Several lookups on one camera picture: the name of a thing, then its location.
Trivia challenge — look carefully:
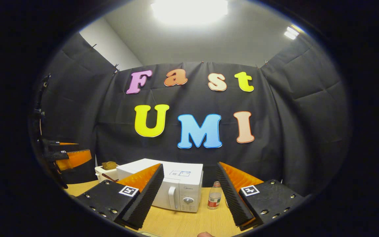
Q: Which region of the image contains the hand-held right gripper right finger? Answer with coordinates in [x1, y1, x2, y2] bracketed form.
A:
[216, 162, 305, 231]

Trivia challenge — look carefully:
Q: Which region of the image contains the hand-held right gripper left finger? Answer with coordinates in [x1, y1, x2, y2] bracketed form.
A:
[77, 163, 164, 230]

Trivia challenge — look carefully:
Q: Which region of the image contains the white microwave oven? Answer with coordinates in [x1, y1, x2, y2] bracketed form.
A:
[116, 158, 204, 213]

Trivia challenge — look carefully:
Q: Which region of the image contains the clear plastic water bottle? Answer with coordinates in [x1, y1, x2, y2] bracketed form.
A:
[208, 181, 222, 210]

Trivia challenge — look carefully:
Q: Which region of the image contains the white toaster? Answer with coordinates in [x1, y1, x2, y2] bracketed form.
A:
[95, 165, 120, 182]

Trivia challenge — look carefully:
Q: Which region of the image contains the black backdrop cloth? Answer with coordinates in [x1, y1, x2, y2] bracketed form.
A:
[32, 33, 351, 198]

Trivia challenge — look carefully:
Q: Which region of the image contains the small ceiling light panel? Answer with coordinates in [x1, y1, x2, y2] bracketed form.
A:
[283, 26, 300, 40]

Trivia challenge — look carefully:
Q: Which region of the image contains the large ceiling light panel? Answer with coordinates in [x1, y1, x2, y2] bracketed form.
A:
[151, 0, 228, 25]

